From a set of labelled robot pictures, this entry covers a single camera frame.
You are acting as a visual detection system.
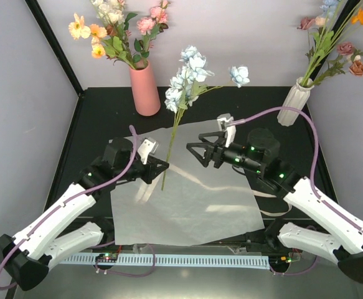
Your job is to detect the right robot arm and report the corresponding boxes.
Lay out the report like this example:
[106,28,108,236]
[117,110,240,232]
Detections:
[186,128,363,284]

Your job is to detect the white wrapping paper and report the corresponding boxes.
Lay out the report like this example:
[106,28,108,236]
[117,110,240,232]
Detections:
[111,120,264,246]

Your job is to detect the orange poppy stem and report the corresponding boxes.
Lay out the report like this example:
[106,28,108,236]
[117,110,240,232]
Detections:
[313,1,363,79]

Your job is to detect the flowers in pink vase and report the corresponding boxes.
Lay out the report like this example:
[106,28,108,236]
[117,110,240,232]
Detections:
[68,1,171,70]

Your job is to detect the cream ribbon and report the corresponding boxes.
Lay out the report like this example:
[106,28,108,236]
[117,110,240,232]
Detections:
[136,164,292,218]

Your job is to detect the white slotted cable duct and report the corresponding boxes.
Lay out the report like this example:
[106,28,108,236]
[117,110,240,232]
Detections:
[61,252,270,270]

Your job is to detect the mauve brown rose stem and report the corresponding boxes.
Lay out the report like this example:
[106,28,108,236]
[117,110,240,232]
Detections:
[308,42,363,87]

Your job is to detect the circuit board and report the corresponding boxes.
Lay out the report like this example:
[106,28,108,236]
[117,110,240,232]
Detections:
[95,253,118,263]
[269,255,301,265]

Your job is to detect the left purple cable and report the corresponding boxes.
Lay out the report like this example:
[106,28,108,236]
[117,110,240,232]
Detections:
[0,124,156,290]

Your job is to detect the pink cream rose stem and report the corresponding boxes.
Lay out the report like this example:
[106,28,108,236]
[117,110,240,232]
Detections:
[298,16,328,87]

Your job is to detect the right circuit board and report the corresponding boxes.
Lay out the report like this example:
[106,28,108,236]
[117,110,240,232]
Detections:
[269,255,301,265]

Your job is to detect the white ribbed vase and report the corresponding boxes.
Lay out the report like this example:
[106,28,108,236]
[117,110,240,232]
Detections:
[277,77,314,126]

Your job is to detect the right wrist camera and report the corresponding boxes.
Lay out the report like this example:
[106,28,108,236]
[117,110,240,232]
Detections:
[217,113,237,148]

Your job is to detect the left circuit board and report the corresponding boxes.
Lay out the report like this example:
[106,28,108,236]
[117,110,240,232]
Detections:
[95,253,118,263]

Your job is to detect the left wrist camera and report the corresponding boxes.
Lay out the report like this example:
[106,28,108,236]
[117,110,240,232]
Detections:
[137,138,159,164]

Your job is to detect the pink vase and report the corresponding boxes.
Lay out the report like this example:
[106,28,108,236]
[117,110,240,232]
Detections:
[129,62,161,116]

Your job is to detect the purple cable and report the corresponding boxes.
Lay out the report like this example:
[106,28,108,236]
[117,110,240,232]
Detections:
[0,124,156,290]
[227,107,363,277]

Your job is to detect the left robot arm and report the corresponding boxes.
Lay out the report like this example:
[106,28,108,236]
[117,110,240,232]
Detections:
[0,138,169,291]

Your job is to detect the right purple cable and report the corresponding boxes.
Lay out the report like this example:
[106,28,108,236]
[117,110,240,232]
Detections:
[227,107,363,277]

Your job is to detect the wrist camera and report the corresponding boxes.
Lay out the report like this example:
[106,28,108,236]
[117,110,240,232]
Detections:
[217,113,237,148]
[137,138,159,164]

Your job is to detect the blue hydrangea stem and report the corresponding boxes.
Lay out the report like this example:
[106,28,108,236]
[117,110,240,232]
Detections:
[299,1,343,88]

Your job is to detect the light blue flower stem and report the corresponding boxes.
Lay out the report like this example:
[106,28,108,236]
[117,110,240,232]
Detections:
[161,45,251,191]

